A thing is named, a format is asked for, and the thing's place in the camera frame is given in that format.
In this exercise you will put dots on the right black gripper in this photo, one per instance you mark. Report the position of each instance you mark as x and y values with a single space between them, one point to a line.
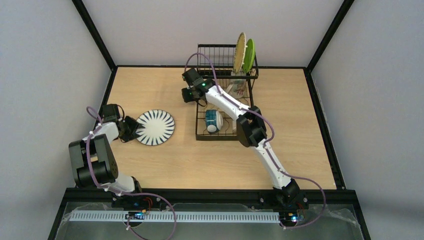
187 95

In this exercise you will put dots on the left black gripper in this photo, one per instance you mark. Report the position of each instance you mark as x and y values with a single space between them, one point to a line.
129 127

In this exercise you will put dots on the blue striped white plate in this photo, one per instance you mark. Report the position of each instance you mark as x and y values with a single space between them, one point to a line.
157 127

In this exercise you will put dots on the black rimmed white bowl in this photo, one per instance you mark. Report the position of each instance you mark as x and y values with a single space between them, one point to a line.
213 121

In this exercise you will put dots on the woven bamboo plate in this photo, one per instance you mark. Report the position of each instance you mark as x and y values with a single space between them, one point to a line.
239 53

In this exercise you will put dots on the green plastic plate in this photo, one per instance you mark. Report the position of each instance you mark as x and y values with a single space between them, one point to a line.
250 54

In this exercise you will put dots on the plain white bowl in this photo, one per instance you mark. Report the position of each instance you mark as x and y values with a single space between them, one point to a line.
234 127

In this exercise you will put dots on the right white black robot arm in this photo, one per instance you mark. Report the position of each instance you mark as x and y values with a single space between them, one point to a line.
250 130

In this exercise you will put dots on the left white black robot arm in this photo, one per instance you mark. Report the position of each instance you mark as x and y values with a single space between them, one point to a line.
92 160

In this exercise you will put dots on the white slotted cable duct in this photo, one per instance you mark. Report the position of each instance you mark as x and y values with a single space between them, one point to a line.
169 217

